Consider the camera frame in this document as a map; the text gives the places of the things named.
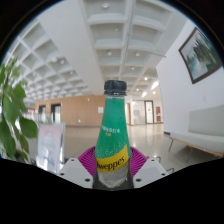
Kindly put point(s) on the potted green leafy plant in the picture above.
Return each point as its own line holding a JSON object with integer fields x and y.
{"x": 10, "y": 110}

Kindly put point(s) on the framed landscape picture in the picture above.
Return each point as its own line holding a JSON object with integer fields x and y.
{"x": 200, "y": 55}

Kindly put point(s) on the long white wall bench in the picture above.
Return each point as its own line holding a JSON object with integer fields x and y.
{"x": 206, "y": 130}

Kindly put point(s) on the green drink bottle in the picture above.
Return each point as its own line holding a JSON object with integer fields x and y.
{"x": 111, "y": 133}

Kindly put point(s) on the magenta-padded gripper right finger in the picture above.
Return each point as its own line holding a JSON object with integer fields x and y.
{"x": 150, "y": 170}

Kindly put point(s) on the clear acrylic sign stand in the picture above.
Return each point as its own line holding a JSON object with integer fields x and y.
{"x": 50, "y": 146}

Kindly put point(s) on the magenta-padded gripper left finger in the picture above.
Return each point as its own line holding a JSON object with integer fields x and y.
{"x": 75, "y": 170}

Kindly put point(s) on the ceiling lights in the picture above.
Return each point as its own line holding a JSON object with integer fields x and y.
{"x": 105, "y": 5}

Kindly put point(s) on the dark-framed glass door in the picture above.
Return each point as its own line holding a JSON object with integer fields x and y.
{"x": 149, "y": 111}

